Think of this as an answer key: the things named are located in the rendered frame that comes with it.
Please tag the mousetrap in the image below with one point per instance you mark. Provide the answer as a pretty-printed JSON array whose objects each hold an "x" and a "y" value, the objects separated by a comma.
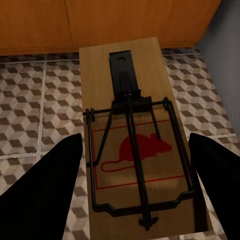
[{"x": 142, "y": 183}]

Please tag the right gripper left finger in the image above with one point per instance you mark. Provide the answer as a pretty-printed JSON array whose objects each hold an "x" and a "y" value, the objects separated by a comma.
[{"x": 36, "y": 206}]

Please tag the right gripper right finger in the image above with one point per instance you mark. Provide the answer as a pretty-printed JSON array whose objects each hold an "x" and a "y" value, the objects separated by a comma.
[{"x": 219, "y": 171}]

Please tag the cabinet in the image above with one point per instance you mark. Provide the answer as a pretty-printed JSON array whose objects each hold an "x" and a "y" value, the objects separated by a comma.
[{"x": 29, "y": 27}]

